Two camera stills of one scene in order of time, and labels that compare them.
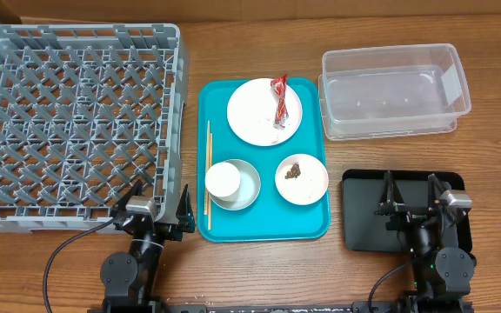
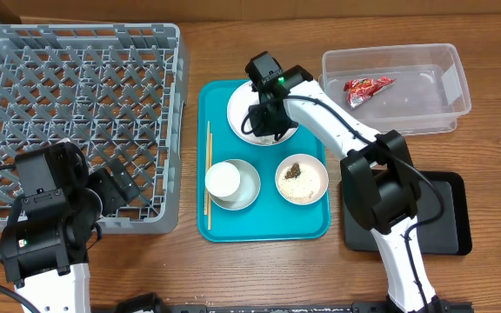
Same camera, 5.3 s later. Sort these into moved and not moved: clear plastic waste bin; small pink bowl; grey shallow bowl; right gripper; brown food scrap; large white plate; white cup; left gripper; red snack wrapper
Moved: left gripper; red snack wrapper; right gripper
Not moved: clear plastic waste bin; large white plate; grey shallow bowl; small pink bowl; white cup; brown food scrap
